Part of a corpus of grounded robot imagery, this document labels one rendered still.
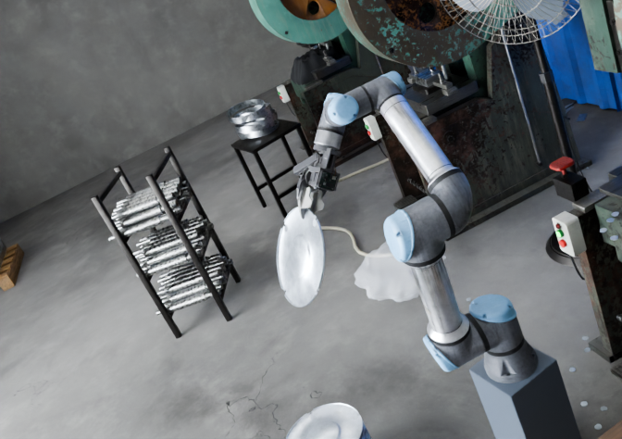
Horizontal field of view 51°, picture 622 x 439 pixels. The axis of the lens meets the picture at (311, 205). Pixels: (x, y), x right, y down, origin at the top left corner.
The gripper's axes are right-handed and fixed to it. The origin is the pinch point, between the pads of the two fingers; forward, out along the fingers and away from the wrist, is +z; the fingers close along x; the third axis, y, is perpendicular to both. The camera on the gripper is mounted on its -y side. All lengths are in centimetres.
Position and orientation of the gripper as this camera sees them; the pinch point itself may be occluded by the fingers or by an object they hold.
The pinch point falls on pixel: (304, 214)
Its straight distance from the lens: 188.7
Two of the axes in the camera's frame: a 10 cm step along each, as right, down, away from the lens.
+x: 8.0, 2.2, 5.6
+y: 5.4, 1.4, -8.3
